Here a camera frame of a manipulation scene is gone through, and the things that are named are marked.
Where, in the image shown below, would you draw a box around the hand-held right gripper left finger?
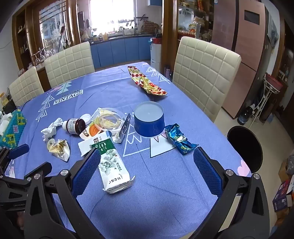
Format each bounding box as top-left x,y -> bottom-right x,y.
24,147 -> 104,239

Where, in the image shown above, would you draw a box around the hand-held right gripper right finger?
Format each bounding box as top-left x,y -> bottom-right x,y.
193,147 -> 270,239

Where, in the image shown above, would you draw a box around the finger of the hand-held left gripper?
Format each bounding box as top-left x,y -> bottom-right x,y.
0,144 -> 30,167
0,162 -> 53,184

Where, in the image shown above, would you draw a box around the green white tissue pack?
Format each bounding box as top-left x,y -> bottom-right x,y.
93,138 -> 136,194

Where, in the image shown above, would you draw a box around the white tissue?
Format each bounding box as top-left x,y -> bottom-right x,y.
41,117 -> 63,141

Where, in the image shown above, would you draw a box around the orange plastic piece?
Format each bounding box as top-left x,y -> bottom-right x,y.
88,123 -> 104,137

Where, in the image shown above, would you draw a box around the black trash bin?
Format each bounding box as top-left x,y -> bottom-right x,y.
227,126 -> 263,177

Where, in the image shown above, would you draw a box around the brown pill bottle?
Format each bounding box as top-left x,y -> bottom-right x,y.
62,118 -> 86,135

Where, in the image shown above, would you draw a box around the red gold patterned wrapper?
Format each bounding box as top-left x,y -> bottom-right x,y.
127,65 -> 168,100

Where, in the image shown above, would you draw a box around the beaded blue yellow coaster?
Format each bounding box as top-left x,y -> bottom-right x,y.
0,109 -> 27,149

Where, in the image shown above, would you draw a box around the white paper packet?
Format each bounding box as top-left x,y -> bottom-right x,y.
78,130 -> 113,157

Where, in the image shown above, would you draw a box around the clear wrapper with yellow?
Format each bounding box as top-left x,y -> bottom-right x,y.
47,138 -> 70,162

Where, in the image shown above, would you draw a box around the blue snack wrapper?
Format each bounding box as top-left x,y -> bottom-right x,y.
164,123 -> 199,155

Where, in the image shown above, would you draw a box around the small black box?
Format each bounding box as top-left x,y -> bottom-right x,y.
2,99 -> 16,114

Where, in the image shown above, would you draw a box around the blue printed tablecloth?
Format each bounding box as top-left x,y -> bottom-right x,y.
0,62 -> 251,239

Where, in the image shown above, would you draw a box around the white bottle cap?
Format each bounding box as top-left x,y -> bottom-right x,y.
79,114 -> 92,126

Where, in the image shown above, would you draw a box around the clear round plastic lid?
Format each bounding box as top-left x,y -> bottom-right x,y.
92,107 -> 124,131

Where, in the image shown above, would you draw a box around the clear blister pack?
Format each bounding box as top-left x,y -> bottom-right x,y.
114,113 -> 132,144

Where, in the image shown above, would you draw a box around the blue water jug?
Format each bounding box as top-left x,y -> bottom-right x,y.
237,108 -> 253,126

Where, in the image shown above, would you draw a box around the cream quilted chair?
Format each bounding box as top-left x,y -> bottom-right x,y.
44,41 -> 95,89
9,67 -> 44,107
172,36 -> 241,123

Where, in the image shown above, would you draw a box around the blue round tin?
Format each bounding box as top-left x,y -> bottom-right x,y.
134,101 -> 165,138

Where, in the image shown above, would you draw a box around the white metal stand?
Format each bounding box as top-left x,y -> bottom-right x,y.
249,77 -> 282,126

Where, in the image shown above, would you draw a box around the hanging wine glasses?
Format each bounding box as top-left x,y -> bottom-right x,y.
33,47 -> 57,66

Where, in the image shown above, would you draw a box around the red basin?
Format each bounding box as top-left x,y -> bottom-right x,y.
264,74 -> 283,92

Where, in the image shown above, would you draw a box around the wooden glass display cabinet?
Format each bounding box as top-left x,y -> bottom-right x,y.
11,0 -> 81,76

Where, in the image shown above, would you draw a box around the blue kitchen cabinets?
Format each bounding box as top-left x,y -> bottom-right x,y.
89,35 -> 153,69

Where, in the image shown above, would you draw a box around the white bin red lid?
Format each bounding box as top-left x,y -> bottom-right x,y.
150,38 -> 162,72

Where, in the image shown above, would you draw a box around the copper refrigerator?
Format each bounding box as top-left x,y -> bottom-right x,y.
211,0 -> 269,119

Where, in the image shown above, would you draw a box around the wooden shelf cabinet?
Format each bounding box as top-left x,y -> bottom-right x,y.
177,0 -> 215,43

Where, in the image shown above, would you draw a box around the kitchen window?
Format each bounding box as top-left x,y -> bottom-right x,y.
89,0 -> 136,33

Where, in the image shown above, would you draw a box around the grey wall cloth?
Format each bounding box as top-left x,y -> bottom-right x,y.
266,14 -> 279,47

